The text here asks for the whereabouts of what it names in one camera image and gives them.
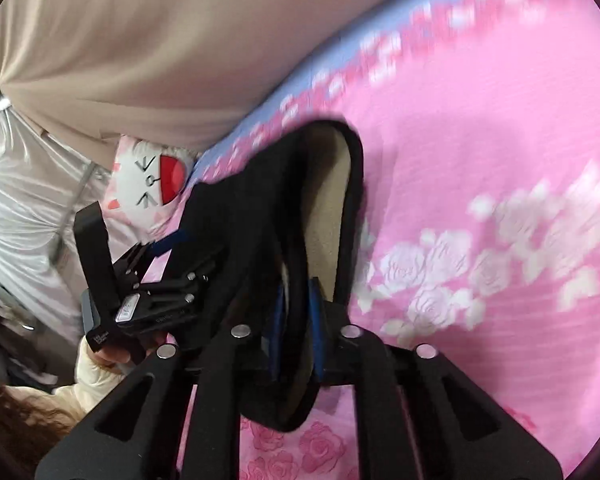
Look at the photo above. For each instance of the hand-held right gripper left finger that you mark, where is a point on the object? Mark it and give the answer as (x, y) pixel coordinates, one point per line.
(278, 330)

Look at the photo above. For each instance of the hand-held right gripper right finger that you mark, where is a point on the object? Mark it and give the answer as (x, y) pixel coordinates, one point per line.
(316, 330)

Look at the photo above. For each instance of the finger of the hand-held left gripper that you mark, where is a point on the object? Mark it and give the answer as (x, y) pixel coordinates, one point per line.
(185, 290)
(167, 245)

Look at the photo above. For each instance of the black pants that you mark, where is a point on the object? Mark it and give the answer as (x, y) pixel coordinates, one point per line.
(260, 230)

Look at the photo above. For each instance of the person's left hand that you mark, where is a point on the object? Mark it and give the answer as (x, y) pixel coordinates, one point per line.
(115, 356)

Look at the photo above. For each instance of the cat face pillow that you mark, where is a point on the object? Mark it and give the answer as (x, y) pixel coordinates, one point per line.
(152, 182)

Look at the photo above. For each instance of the white satin curtain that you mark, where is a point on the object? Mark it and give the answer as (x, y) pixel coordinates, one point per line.
(35, 220)

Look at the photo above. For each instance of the person's brown hair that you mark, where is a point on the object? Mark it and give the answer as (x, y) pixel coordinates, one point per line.
(15, 415)

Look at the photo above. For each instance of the pink floral bed sheet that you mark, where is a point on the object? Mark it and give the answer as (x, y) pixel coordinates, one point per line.
(460, 200)

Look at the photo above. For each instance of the beige curtain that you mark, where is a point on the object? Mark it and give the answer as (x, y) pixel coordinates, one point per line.
(140, 50)

